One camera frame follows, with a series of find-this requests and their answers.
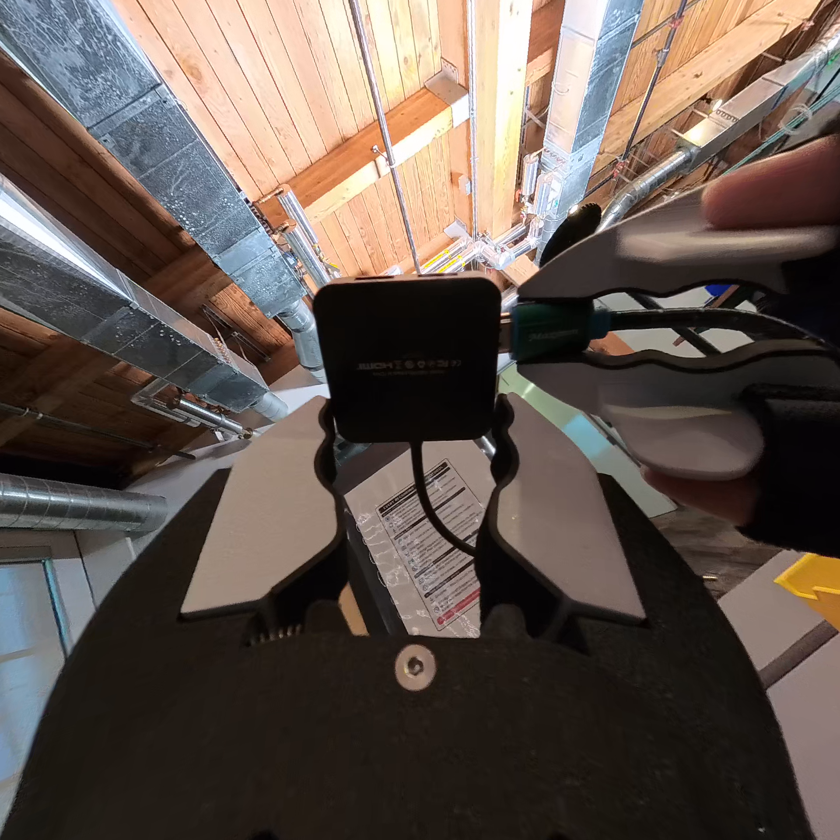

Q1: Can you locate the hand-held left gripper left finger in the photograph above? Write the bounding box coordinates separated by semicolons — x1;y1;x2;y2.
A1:
179;395;349;632

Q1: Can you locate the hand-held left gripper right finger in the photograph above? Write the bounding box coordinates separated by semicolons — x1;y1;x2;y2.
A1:
474;392;648;632

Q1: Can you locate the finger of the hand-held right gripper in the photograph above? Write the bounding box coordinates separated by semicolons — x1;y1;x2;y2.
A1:
517;193;840;306
517;346;829;481

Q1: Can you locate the teal plug hdmi cable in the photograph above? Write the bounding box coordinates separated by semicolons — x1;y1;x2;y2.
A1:
500;298;840;362

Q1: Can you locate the thin black adapter cable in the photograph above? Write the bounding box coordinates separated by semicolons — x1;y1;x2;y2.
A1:
410;440;480;559

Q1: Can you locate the black square hdmi adapter box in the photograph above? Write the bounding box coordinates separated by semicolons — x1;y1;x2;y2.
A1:
313;276;503;442

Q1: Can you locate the round metal duct elbow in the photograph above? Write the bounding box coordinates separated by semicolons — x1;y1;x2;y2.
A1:
276;298;329;383

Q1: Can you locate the person's right hand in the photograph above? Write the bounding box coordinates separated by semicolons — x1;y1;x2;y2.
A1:
642;138;840;527

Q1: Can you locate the printed instruction label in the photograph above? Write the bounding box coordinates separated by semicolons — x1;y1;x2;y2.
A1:
374;459;484;635

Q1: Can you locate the wooden ceiling beam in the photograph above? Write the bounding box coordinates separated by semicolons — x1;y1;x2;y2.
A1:
472;0;536;240

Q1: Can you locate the yellow plastic bin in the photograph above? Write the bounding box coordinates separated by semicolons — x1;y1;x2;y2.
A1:
773;553;840;632

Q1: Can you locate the silver insulated pipe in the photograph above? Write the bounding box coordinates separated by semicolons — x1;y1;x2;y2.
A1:
274;187;343;291

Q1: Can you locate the thin metal sprinkler pipe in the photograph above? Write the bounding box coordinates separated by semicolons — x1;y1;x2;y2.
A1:
348;0;422;277

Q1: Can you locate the wooden cross beam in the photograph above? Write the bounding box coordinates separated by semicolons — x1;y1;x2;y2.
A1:
256;85;471;227

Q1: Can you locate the flexible silver duct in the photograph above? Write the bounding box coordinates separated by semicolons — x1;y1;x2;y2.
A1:
596;147;698;232

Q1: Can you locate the narrow rectangular metal duct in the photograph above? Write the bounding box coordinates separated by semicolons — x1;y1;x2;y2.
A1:
535;0;647;263

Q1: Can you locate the round spiral metal duct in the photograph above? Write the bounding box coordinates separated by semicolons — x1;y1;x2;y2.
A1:
0;472;169;534

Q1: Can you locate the large rectangular metal duct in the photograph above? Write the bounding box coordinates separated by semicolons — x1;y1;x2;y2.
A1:
0;0;309;319

